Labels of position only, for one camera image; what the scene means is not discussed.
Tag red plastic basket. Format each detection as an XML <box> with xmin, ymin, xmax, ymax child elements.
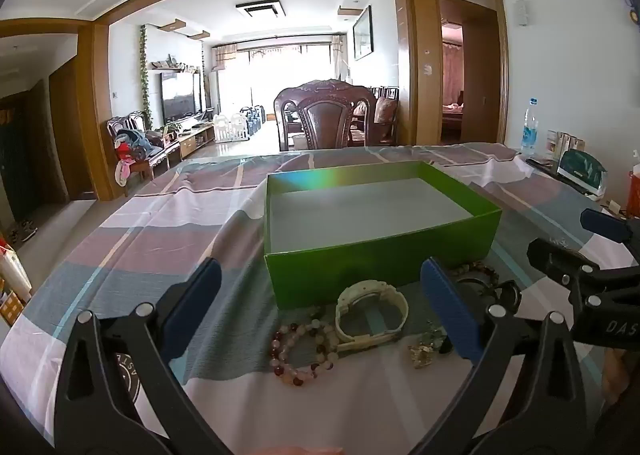
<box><xmin>627</xmin><ymin>170</ymin><xmax>640</xmax><ymax>216</ymax></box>

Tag red and pale bead bracelet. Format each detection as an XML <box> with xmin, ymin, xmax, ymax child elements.
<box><xmin>270</xmin><ymin>319</ymin><xmax>341</xmax><ymax>388</ymax></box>

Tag wooden chair with cushion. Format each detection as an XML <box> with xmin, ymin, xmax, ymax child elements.
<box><xmin>372</xmin><ymin>96</ymin><xmax>401</xmax><ymax>146</ymax></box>

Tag flat screen television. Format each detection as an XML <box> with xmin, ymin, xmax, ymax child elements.
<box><xmin>160</xmin><ymin>71</ymin><xmax>203</xmax><ymax>122</ymax></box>

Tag striped tablecloth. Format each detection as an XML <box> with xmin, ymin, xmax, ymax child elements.
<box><xmin>0</xmin><ymin>142</ymin><xmax>640</xmax><ymax>455</ymax></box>

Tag gold and green jewelry piece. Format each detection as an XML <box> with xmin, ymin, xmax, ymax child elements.
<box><xmin>407</xmin><ymin>330</ymin><xmax>453</xmax><ymax>370</ymax></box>

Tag green ivy garland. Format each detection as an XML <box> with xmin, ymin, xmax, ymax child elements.
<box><xmin>139</xmin><ymin>24</ymin><xmax>153</xmax><ymax>130</ymax></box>

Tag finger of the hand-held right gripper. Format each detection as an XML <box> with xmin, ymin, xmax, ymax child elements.
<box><xmin>580</xmin><ymin>208</ymin><xmax>640</xmax><ymax>268</ymax></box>
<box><xmin>527</xmin><ymin>237</ymin><xmax>608</xmax><ymax>316</ymax></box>

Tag plastic water bottle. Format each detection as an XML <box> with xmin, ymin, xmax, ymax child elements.
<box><xmin>520</xmin><ymin>97</ymin><xmax>541</xmax><ymax>158</ymax></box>

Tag pile of clothes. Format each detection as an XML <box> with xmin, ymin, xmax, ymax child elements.
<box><xmin>114</xmin><ymin>129</ymin><xmax>166</xmax><ymax>186</ymax></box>

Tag white baby fence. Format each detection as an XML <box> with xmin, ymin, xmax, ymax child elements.
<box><xmin>213</xmin><ymin>105</ymin><xmax>267</xmax><ymax>140</ymax></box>

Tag black wristwatch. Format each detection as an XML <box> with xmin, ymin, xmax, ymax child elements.
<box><xmin>456</xmin><ymin>276</ymin><xmax>522</xmax><ymax>321</ymax></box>

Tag wooden television cabinet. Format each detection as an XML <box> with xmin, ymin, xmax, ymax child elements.
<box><xmin>177</xmin><ymin>117</ymin><xmax>217</xmax><ymax>158</ymax></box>

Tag carved wooden dining chair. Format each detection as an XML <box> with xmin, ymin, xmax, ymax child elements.
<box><xmin>273</xmin><ymin>80</ymin><xmax>377</xmax><ymax>152</ymax></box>

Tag green tissue pack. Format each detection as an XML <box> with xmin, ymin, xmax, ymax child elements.
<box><xmin>556</xmin><ymin>149</ymin><xmax>608</xmax><ymax>200</ymax></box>

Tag bed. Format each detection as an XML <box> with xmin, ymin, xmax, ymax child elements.
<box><xmin>441</xmin><ymin>102</ymin><xmax>464</xmax><ymax>133</ymax></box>

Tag pair of shoes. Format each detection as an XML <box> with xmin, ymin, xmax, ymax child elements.
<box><xmin>7</xmin><ymin>220</ymin><xmax>38</xmax><ymax>243</ymax></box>

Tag cardboard boxes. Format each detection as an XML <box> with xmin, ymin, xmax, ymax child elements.
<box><xmin>0</xmin><ymin>242</ymin><xmax>33</xmax><ymax>328</ymax></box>

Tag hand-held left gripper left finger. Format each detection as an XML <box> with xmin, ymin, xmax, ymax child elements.
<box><xmin>54</xmin><ymin>257</ymin><xmax>223</xmax><ymax>455</ymax></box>

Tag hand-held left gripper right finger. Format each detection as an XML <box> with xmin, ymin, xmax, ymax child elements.
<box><xmin>420</xmin><ymin>257</ymin><xmax>589</xmax><ymax>455</ymax></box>

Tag small white cartons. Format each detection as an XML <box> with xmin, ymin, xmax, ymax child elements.
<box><xmin>546</xmin><ymin>130</ymin><xmax>586</xmax><ymax>158</ymax></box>

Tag green cardboard box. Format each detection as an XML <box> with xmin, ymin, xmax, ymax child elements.
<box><xmin>264</xmin><ymin>160</ymin><xmax>502</xmax><ymax>310</ymax></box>

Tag framed wall picture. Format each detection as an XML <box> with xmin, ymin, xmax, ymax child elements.
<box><xmin>352</xmin><ymin>5</ymin><xmax>374</xmax><ymax>60</ymax></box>

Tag rectangular ceiling lamp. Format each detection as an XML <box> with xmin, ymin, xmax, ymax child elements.
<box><xmin>236</xmin><ymin>0</ymin><xmax>287</xmax><ymax>18</ymax></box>

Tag cream wristwatch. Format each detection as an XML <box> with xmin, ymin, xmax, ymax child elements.
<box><xmin>335</xmin><ymin>280</ymin><xmax>410</xmax><ymax>353</ymax></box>

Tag brown bead bracelet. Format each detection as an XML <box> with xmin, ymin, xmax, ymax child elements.
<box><xmin>450</xmin><ymin>261</ymin><xmax>501</xmax><ymax>286</ymax></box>

